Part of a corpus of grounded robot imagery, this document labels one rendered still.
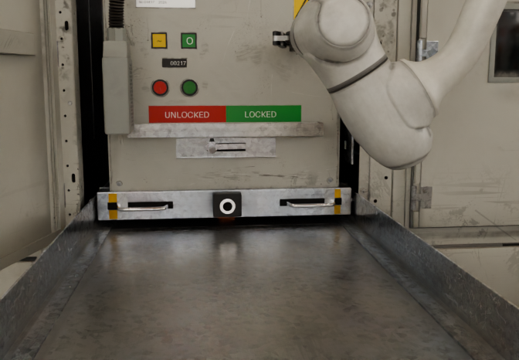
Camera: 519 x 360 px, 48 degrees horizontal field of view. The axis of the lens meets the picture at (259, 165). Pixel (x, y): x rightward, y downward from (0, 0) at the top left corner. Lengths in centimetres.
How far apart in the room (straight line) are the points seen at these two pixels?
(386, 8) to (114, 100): 57
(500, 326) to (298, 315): 25
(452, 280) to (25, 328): 55
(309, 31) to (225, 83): 44
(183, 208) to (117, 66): 33
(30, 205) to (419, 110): 73
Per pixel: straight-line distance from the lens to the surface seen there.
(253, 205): 125
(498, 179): 134
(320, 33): 80
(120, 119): 113
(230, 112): 123
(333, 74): 86
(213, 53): 123
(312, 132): 122
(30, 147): 118
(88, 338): 76
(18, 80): 115
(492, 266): 139
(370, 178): 126
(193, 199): 124
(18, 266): 128
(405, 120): 87
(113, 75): 113
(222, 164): 124
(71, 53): 122
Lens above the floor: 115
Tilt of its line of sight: 8 degrees down
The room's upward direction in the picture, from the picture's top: straight up
